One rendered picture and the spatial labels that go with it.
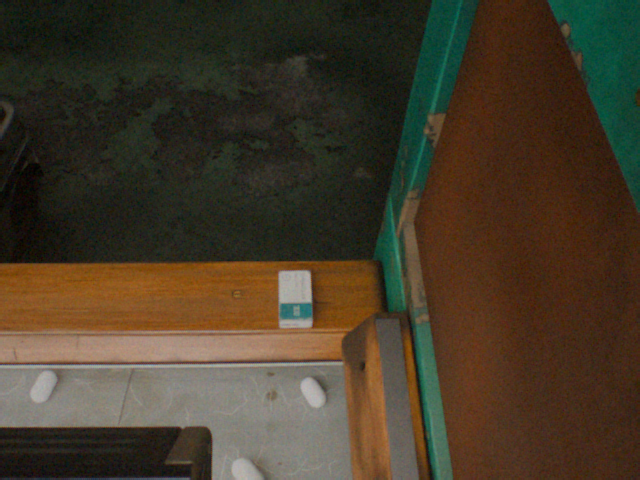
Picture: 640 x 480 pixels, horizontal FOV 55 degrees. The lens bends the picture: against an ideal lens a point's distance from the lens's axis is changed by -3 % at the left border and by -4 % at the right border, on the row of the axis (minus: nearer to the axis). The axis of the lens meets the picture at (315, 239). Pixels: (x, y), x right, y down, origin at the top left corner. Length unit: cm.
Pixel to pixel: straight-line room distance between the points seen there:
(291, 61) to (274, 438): 164
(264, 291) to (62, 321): 22
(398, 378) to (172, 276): 29
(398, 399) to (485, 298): 16
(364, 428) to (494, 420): 18
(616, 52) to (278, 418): 51
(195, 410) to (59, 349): 16
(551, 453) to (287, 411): 38
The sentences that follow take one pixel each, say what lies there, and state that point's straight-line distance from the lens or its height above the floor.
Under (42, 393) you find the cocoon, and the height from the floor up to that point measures 76.
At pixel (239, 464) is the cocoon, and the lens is 64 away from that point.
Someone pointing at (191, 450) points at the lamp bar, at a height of 110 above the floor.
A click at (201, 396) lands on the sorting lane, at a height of 74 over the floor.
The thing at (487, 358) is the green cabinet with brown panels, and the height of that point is 100.
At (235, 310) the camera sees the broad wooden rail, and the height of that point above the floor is 76.
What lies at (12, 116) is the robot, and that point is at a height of 34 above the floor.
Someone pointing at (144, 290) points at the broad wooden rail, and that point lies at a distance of 72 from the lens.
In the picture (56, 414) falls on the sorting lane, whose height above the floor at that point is 74.
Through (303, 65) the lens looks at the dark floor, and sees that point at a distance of 214.
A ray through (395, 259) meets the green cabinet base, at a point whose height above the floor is 83.
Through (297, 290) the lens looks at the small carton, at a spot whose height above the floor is 78.
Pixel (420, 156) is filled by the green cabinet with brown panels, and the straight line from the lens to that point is 56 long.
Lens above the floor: 138
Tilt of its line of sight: 55 degrees down
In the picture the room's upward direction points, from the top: 5 degrees clockwise
